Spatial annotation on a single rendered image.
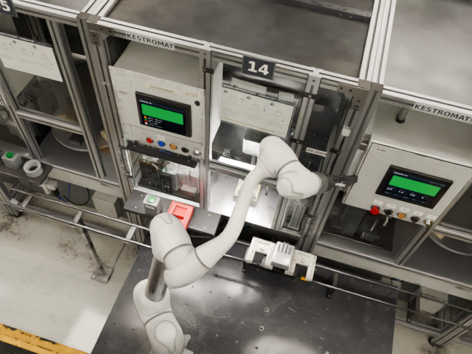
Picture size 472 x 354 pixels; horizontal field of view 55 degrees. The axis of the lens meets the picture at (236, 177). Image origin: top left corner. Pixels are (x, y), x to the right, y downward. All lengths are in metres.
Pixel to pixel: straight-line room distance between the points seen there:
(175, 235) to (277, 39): 0.87
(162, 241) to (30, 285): 1.88
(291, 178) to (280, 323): 1.15
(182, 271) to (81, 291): 1.75
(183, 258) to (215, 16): 0.97
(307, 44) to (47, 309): 2.50
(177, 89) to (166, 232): 0.58
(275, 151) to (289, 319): 1.16
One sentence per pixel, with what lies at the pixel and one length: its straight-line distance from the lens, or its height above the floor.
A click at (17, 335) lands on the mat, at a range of 3.46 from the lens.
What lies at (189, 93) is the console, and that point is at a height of 1.80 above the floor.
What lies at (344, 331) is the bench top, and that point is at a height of 0.68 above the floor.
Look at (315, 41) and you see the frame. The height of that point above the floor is 2.01.
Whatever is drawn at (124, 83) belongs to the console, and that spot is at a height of 1.76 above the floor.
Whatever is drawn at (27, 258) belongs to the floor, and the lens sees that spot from 3.68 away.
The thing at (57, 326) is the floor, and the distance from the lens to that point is 3.41.
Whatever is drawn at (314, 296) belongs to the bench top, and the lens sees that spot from 2.67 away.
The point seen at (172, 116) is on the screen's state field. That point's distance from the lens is 2.00.
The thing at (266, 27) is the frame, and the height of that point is 2.01.
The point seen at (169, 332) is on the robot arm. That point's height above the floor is 0.95.
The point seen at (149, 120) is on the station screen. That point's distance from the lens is 2.08.
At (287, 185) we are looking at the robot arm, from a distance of 1.62.
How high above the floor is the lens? 3.11
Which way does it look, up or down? 54 degrees down
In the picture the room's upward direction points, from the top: 6 degrees clockwise
